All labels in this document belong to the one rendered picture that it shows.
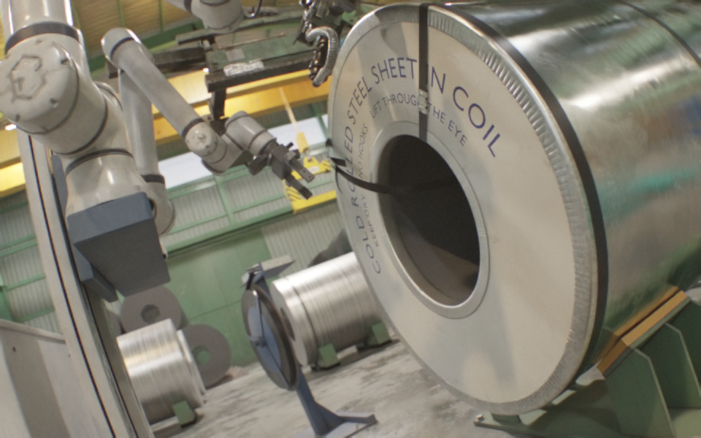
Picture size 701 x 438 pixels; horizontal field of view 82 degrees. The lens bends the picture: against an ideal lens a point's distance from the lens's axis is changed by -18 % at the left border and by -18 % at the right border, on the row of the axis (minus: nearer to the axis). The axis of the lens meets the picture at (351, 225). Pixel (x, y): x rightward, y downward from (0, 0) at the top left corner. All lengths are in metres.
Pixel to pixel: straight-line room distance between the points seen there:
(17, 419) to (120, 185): 0.47
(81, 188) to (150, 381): 5.06
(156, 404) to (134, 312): 6.52
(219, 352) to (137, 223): 11.31
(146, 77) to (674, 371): 1.74
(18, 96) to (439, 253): 1.30
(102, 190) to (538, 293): 0.89
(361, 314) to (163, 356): 2.51
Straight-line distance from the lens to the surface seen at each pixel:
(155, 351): 5.96
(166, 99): 1.54
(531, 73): 0.94
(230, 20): 1.08
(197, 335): 12.18
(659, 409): 1.27
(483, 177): 1.08
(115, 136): 1.01
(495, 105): 0.99
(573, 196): 0.90
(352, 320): 6.21
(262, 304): 2.57
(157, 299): 12.32
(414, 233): 1.62
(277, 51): 2.19
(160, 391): 5.96
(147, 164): 1.66
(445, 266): 1.60
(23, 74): 0.88
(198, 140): 1.42
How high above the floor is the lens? 0.63
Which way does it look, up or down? 9 degrees up
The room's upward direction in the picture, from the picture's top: 23 degrees counter-clockwise
